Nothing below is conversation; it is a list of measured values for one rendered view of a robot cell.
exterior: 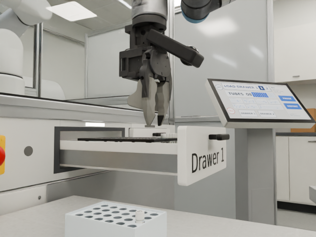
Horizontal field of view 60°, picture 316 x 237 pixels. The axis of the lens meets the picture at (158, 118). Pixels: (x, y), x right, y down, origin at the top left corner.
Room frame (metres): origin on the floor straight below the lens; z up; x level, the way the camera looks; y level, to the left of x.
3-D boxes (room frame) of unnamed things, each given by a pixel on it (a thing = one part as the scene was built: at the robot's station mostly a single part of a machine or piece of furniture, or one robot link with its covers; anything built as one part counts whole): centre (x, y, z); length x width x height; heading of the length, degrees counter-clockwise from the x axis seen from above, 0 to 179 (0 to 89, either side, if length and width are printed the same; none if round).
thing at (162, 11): (0.55, 0.02, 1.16); 0.08 x 0.08 x 0.05
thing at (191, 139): (0.63, -0.11, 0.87); 0.29 x 0.02 x 0.11; 152
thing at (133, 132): (1.06, 0.02, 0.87); 0.29 x 0.02 x 0.11; 152
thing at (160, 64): (0.56, 0.02, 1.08); 0.09 x 0.08 x 0.12; 57
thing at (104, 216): (0.41, 0.06, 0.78); 0.12 x 0.08 x 0.04; 60
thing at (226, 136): (0.62, -0.13, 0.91); 0.07 x 0.04 x 0.01; 152
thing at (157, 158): (0.73, 0.07, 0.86); 0.40 x 0.26 x 0.06; 62
